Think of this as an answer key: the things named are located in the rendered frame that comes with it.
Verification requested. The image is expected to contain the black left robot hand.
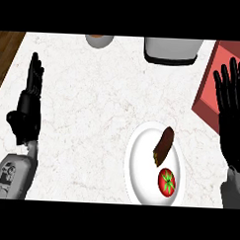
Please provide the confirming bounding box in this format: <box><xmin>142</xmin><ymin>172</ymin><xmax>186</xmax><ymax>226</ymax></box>
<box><xmin>4</xmin><ymin>51</ymin><xmax>45</xmax><ymax>148</ymax></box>

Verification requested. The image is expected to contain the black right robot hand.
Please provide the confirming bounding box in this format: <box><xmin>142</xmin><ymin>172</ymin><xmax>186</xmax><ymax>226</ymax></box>
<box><xmin>208</xmin><ymin>56</ymin><xmax>240</xmax><ymax>175</ymax></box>

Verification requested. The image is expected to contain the red tomato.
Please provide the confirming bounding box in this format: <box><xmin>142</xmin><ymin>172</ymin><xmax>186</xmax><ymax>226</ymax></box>
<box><xmin>156</xmin><ymin>167</ymin><xmax>178</xmax><ymax>199</ymax></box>

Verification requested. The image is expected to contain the white round plate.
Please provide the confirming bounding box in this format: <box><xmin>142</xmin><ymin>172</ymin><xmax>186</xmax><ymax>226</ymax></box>
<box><xmin>121</xmin><ymin>120</ymin><xmax>189</xmax><ymax>207</ymax></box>

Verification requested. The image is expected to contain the brown bread slice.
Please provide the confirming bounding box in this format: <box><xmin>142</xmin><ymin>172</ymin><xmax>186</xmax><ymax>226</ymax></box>
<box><xmin>151</xmin><ymin>125</ymin><xmax>176</xmax><ymax>169</ymax></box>

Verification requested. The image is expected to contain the grey appliance with black base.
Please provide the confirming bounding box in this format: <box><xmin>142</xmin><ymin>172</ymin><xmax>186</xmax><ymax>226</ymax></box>
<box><xmin>142</xmin><ymin>37</ymin><xmax>204</xmax><ymax>67</ymax></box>

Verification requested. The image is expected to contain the grey round cup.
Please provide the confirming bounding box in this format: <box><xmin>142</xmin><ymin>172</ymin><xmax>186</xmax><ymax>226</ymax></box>
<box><xmin>84</xmin><ymin>35</ymin><xmax>115</xmax><ymax>50</ymax></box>

